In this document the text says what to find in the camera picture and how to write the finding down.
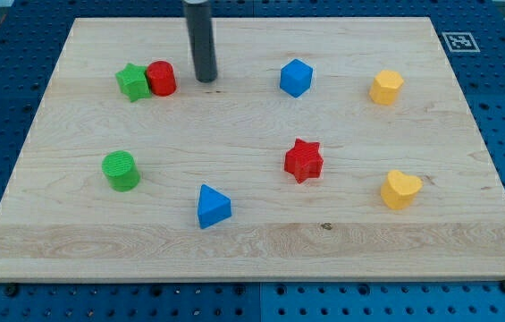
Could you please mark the red star block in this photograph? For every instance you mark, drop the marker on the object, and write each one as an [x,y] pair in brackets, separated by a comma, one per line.
[304,160]

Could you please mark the green star block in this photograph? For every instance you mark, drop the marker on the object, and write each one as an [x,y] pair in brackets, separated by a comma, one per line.
[132,82]

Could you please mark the blue triangle block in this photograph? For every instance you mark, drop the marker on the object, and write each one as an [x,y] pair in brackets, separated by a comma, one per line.
[213,207]

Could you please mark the light wooden board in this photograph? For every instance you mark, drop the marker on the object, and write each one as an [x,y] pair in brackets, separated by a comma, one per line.
[61,222]

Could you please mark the blue cube block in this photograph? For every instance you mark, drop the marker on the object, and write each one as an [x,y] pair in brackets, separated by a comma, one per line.
[296,77]

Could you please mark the red cylinder block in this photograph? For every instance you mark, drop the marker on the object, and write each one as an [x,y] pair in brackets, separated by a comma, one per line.
[161,79]

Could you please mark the green cylinder block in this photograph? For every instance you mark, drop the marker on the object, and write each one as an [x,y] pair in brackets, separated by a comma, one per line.
[120,170]

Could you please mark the yellow heart block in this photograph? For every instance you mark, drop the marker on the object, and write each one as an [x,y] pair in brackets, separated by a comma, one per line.
[399,190]

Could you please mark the yellow hexagon block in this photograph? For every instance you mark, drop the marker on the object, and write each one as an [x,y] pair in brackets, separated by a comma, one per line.
[386,87]

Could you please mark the grey cylindrical pointer rod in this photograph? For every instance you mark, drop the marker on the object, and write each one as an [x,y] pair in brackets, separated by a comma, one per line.
[198,15]

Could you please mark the white fiducial marker tag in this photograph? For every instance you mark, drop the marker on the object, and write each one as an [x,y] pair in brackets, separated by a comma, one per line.
[460,42]

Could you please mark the black bolt front left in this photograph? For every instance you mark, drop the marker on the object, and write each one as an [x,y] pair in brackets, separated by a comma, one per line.
[11,290]

